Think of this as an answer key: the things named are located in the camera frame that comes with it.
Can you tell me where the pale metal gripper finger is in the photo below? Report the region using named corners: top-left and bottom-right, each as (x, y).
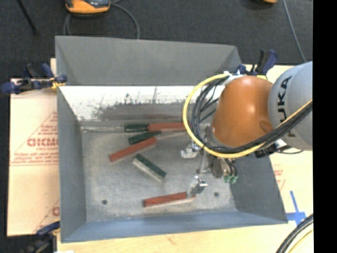
top-left (180, 140), bottom-right (199, 159)
top-left (186, 175), bottom-right (209, 198)

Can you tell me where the red-brown flat block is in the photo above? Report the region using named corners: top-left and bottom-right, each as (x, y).
top-left (147, 122), bottom-right (187, 133)
top-left (108, 137), bottom-right (158, 163)
top-left (142, 191), bottom-right (197, 208)

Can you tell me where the dark green flat block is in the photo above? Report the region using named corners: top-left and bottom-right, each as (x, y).
top-left (132, 153), bottom-right (167, 183)
top-left (127, 131), bottom-right (162, 145)
top-left (124, 123), bottom-right (150, 133)

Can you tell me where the grey metal bin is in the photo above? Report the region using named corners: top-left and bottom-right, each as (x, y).
top-left (54, 35), bottom-right (288, 244)

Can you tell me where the brown cardboard board, red print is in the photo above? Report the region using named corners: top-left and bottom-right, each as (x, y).
top-left (6, 57), bottom-right (62, 237)

